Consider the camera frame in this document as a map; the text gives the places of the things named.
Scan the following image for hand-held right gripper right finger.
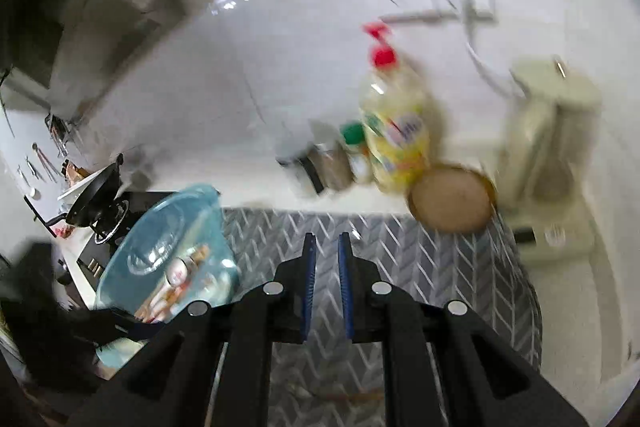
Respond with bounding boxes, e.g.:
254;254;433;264
337;232;591;427

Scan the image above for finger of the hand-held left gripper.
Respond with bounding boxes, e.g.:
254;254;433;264
97;309;166;339

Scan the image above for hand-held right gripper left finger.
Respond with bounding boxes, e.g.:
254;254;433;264
67;232;317;427

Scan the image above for mushroom print ceramic spoon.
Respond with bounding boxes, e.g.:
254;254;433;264
165;256;193;290

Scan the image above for pile of mixed utensils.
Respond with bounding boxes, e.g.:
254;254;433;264
135;244;211;323

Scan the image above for blue transparent plastic basin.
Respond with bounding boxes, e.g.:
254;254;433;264
94;184;240;370

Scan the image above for grey herringbone mat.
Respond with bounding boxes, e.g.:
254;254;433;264
220;207;543;427

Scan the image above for black gas stove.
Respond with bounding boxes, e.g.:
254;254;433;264
70;189;183;303

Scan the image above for metal lid spice jar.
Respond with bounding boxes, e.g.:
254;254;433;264
310;144;353;192

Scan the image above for glass jar frosted lid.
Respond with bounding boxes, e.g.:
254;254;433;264
276;119;326;198

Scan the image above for green lid spice jar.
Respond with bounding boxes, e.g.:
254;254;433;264
340;122;373;185

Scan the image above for brown ceramic plate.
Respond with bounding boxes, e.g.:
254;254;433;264
407;163;498;234

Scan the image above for black wok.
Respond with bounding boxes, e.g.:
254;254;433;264
65;154;126;228

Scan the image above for white tray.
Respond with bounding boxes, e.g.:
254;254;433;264
56;164;118;202

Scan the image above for yellow dish soap bottle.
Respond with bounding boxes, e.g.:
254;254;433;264
359;23;438;195

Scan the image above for cream kettle base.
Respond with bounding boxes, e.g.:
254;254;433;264
500;202;596;263

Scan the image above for cream glass kettle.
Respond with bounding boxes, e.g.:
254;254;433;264
497;56;603;208

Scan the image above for white power plug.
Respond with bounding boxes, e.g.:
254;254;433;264
450;0;481;28

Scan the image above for wall utensil rack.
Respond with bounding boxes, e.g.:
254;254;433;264
47;114;76;158

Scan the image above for white power cable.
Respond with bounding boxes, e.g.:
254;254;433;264
465;24;526;100

